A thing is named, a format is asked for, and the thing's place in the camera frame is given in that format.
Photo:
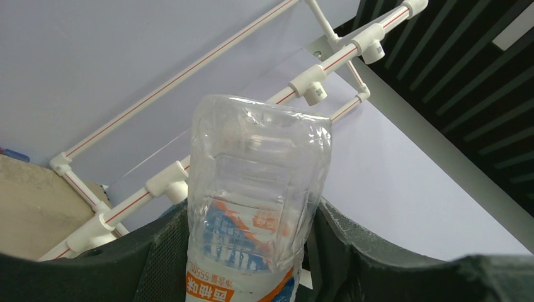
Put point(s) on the white pipe on wall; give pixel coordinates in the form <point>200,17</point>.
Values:
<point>61,163</point>

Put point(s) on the grey metal frame beam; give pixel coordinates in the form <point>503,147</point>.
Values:
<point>395,174</point>

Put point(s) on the clear bottle blue-orange label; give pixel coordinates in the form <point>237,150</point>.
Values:
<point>256,176</point>

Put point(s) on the white PVC pipe stand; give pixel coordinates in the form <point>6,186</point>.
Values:
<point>364,42</point>

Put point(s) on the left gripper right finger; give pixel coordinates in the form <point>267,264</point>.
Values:
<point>350,263</point>

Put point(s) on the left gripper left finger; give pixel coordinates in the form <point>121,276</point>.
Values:
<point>148,264</point>

